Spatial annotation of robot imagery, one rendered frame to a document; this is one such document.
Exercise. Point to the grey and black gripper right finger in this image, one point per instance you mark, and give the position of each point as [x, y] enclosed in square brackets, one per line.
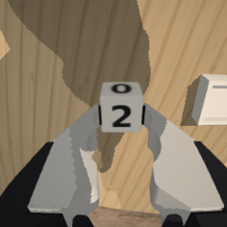
[187, 178]

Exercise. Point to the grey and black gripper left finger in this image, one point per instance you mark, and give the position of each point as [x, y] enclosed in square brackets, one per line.
[59, 182]

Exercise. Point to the white cube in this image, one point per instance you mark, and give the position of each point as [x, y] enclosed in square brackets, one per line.
[121, 107]

